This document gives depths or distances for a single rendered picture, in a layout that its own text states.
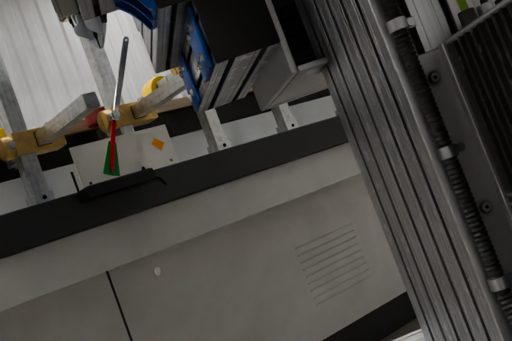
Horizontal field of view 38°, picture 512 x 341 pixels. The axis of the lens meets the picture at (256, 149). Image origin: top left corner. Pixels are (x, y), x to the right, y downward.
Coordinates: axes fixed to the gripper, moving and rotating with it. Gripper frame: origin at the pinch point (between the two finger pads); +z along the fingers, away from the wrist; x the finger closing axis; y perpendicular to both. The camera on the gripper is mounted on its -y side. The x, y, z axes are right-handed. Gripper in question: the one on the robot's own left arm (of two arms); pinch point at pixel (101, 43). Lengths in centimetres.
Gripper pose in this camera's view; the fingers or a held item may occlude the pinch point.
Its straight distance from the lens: 172.0
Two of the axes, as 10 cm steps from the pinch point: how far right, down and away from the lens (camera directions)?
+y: -4.8, 1.1, -8.7
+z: 3.5, 9.3, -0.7
